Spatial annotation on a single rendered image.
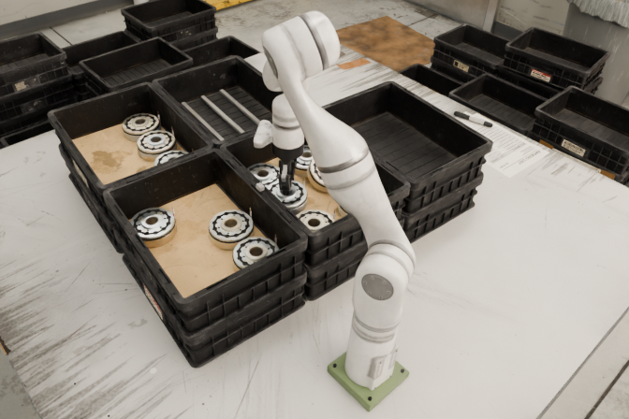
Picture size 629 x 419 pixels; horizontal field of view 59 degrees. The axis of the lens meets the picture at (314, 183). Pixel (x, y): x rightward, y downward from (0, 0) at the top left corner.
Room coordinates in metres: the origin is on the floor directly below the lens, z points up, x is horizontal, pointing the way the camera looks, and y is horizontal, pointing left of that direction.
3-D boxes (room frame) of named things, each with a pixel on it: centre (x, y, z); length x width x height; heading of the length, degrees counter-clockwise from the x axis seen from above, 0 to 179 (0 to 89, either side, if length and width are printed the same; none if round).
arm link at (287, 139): (1.05, 0.08, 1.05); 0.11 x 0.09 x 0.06; 84
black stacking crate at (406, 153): (1.25, -0.23, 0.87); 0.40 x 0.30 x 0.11; 38
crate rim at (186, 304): (0.88, 0.24, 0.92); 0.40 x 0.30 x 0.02; 38
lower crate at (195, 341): (0.88, 0.24, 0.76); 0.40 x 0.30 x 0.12; 38
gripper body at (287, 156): (1.05, 0.06, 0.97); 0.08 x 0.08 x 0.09
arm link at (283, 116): (1.05, 0.06, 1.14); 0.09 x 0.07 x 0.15; 99
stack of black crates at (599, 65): (2.44, -1.12, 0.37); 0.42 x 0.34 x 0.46; 44
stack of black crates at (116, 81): (2.20, 0.80, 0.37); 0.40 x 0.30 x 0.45; 134
